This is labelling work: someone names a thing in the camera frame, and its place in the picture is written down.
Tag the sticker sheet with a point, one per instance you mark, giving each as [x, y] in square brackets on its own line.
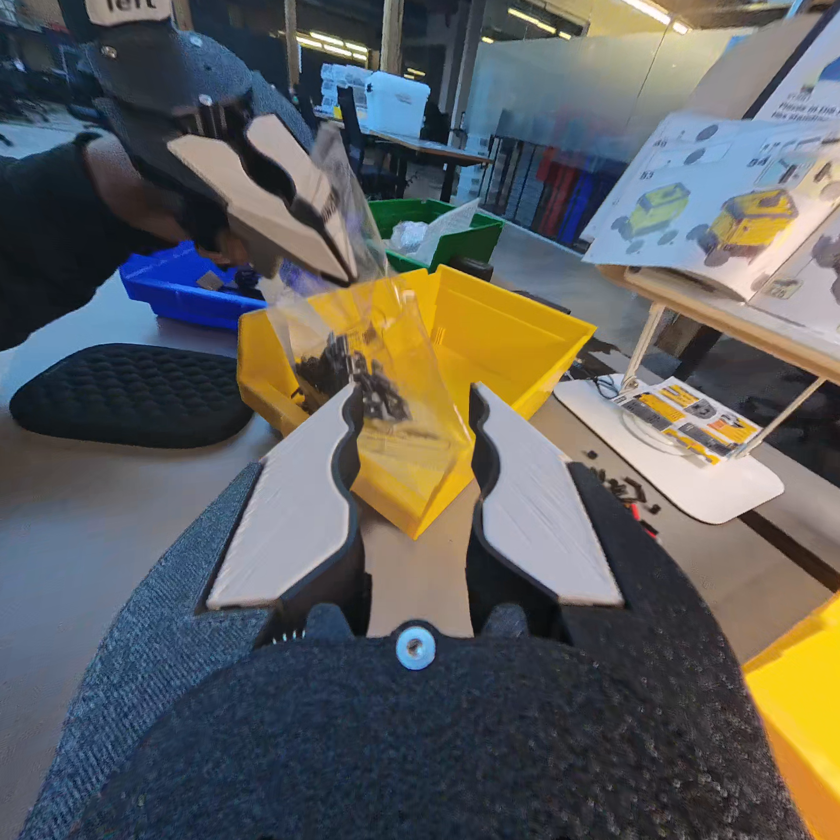
[689, 420]

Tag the blue storage bin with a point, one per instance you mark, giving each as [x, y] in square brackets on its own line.
[170, 295]

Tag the black office chair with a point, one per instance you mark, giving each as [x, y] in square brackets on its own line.
[358, 138]

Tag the clear plastic bag of parts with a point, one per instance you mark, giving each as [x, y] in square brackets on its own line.
[394, 367]

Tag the large yellow storage bin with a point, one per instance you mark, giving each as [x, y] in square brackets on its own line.
[512, 341]

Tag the person's left hand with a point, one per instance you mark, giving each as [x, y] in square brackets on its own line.
[138, 197]

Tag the instruction manual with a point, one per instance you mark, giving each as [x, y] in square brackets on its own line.
[722, 216]

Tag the rounded wooden board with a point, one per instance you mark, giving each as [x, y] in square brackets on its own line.
[735, 72]

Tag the white printed instruction sheet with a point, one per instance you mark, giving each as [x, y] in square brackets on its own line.
[807, 85]

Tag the stack of coloured storage bins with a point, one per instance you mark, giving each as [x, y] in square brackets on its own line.
[558, 190]

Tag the background wooden desk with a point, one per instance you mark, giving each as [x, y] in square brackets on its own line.
[426, 148]

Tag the white plastic bags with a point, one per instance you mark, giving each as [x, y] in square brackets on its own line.
[420, 236]

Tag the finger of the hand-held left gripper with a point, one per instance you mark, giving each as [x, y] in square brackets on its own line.
[243, 190]
[295, 164]

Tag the pale grey desk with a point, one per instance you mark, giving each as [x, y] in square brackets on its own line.
[98, 525]

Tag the pile of small brick parts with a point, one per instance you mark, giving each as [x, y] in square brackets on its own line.
[623, 489]

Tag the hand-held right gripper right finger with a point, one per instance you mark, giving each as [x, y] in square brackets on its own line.
[544, 525]

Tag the white box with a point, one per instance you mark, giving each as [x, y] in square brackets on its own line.
[397, 105]

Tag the green storage bin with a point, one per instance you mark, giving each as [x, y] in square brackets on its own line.
[472, 236]

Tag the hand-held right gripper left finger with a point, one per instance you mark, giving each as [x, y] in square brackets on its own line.
[289, 525]

